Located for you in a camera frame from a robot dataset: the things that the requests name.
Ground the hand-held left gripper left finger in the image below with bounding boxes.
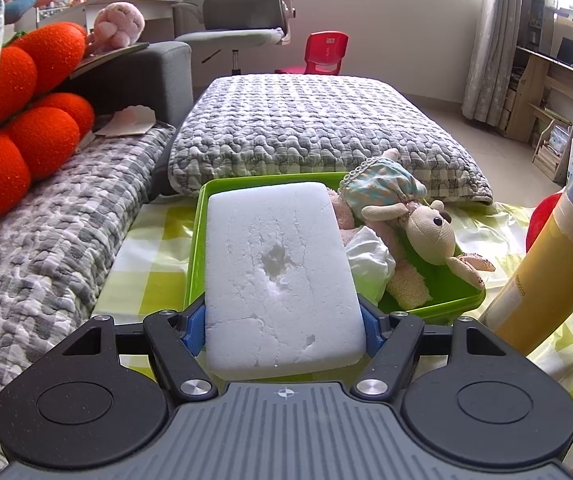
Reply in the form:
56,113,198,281
74,296,220,403

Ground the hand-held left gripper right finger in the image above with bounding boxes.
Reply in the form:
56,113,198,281
351,295,497,403

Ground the pink fuzzy plush toy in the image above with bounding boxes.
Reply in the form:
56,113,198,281
329,192,432,311

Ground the white plush toy red trim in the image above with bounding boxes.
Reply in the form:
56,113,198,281
343,225,398,306

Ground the green plastic tray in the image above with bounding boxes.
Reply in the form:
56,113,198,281
183,171,487,326

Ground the dented white foam block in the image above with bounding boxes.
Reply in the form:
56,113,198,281
205,181,367,381

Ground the knitted mouse doll blue dress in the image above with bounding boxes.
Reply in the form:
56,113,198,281
339,149,496,291

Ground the grey quilted sofa cover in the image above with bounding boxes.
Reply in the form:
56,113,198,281
0,122,177,480

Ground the yellow pencil canister clear lid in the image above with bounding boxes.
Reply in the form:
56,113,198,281
481,157,573,356

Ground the red plush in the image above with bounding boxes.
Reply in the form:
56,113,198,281
525,194,564,253

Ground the grey quilted ottoman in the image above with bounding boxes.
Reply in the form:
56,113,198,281
168,74,494,206

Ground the beige shell-shaped paper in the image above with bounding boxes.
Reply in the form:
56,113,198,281
94,105,157,137

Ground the orange segmented plush pillow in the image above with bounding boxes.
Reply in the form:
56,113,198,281
0,21,96,222

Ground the wooden crate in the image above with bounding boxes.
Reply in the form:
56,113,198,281
533,110,573,181

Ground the grey sofa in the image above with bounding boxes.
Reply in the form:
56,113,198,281
64,40,193,128

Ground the wooden shelf unit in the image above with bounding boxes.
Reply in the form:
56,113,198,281
503,0,573,186

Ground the red plastic chair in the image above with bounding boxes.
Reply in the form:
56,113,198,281
275,31,349,77

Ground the thin board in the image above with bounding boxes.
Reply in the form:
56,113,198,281
69,42,151,80

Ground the pink pig plush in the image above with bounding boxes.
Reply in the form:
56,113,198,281
85,1,146,56

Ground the beige curtain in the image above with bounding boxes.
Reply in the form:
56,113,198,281
462,0,537,128

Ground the white curved desk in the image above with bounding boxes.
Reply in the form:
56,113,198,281
36,0,184,41

